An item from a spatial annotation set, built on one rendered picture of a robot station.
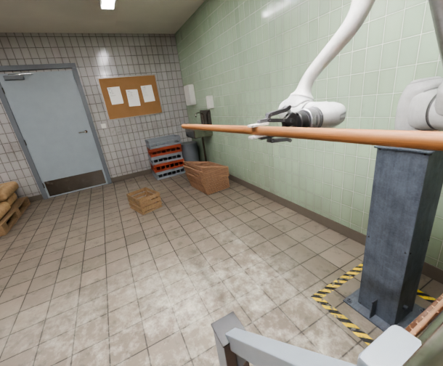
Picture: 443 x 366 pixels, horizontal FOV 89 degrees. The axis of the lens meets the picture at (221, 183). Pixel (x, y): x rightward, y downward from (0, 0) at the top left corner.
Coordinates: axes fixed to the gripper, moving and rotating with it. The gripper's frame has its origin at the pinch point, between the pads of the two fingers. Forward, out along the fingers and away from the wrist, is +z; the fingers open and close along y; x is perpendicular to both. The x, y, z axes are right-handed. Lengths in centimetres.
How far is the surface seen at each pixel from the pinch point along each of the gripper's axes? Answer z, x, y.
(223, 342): 39, -42, 22
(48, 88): 111, 419, -65
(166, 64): -94, 422, -90
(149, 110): -43, 420, -11
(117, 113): 18, 420, -12
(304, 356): 37, -55, 9
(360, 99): -123, 43, 1
